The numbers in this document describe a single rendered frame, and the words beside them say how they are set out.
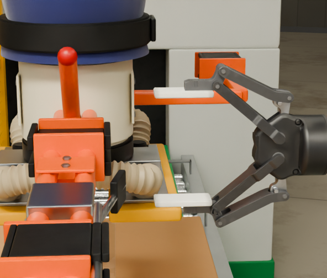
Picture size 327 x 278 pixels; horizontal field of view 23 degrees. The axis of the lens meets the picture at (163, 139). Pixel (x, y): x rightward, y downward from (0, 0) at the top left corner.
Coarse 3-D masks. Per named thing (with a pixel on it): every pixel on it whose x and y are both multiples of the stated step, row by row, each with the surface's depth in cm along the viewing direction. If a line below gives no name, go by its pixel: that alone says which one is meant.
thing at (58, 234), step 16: (16, 224) 67; (32, 224) 67; (48, 224) 67; (64, 224) 67; (80, 224) 67; (16, 240) 63; (32, 240) 63; (48, 240) 63; (64, 240) 63; (80, 240) 63; (16, 256) 60; (32, 256) 60; (48, 256) 60; (64, 256) 60; (80, 256) 60; (0, 272) 60; (16, 272) 60; (32, 272) 60; (48, 272) 60; (64, 272) 60; (80, 272) 60
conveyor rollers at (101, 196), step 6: (174, 174) 319; (180, 174) 319; (180, 180) 318; (180, 186) 309; (96, 192) 299; (102, 192) 299; (180, 192) 301; (96, 198) 291; (102, 198) 292; (102, 204) 290; (108, 216) 274; (186, 216) 275
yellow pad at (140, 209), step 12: (144, 144) 131; (156, 144) 142; (168, 168) 128; (168, 180) 122; (108, 192) 118; (168, 192) 116; (132, 204) 111; (144, 204) 111; (120, 216) 109; (132, 216) 109; (144, 216) 110; (156, 216) 110; (168, 216) 110; (180, 216) 110
